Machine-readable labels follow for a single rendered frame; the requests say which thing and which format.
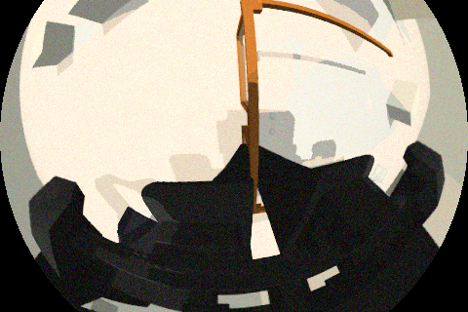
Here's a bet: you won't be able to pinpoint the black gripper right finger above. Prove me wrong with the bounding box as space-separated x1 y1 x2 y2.
257 145 374 254

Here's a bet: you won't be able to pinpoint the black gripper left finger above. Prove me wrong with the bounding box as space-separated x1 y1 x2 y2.
141 144 254 247

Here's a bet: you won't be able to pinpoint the brown eyeglasses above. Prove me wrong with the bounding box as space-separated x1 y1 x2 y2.
237 0 394 214

